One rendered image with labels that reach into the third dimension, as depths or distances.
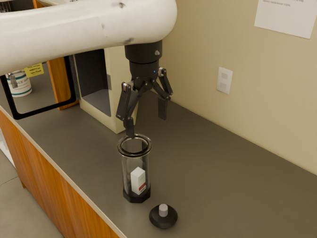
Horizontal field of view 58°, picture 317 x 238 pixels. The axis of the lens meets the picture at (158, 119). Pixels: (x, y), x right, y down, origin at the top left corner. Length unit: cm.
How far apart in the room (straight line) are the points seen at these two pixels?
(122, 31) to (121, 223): 65
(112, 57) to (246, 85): 57
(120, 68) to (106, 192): 50
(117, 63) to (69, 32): 68
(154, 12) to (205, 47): 87
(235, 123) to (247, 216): 51
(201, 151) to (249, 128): 26
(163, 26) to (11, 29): 26
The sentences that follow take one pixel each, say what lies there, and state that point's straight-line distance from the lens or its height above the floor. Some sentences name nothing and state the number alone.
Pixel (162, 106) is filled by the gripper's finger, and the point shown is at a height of 129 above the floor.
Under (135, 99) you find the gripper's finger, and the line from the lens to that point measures 75.
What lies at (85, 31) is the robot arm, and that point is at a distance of 53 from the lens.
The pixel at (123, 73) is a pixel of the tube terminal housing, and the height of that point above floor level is 122.
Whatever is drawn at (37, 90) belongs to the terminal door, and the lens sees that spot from 145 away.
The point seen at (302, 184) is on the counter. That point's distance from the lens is 122.
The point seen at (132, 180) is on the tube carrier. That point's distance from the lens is 97.
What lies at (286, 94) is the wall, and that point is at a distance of 122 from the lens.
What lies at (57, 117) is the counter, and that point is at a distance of 153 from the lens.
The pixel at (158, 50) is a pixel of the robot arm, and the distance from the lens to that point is 70.
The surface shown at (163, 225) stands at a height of 97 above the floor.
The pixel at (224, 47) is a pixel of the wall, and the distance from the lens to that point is 130.
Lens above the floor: 174
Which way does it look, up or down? 34 degrees down
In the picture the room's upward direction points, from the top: straight up
